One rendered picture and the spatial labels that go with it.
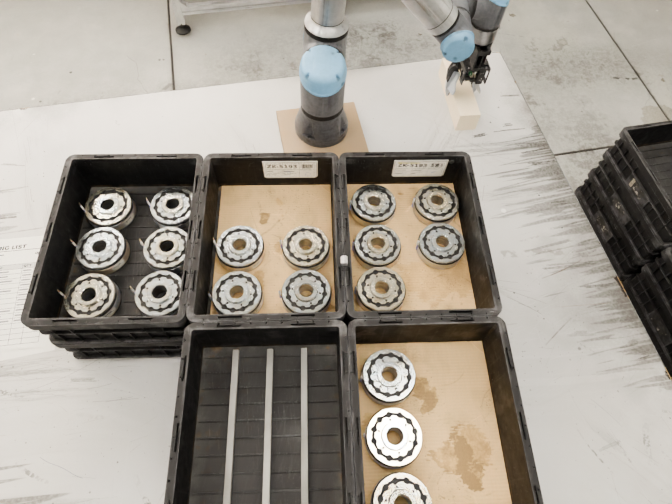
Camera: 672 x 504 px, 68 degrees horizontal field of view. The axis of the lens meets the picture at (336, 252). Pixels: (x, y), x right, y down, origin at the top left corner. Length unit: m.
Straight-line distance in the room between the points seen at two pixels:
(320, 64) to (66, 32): 2.12
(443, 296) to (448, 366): 0.15
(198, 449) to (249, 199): 0.55
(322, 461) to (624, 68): 2.71
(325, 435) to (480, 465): 0.29
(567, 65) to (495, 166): 1.65
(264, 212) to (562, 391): 0.79
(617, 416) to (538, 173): 0.66
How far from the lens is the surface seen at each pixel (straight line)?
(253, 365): 1.02
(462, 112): 1.52
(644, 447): 1.31
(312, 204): 1.17
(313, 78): 1.28
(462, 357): 1.05
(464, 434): 1.02
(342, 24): 1.38
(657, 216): 1.86
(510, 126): 1.61
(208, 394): 1.02
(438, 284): 1.10
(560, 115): 2.79
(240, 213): 1.17
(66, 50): 3.11
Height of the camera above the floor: 1.80
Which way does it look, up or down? 61 degrees down
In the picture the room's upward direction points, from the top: 4 degrees clockwise
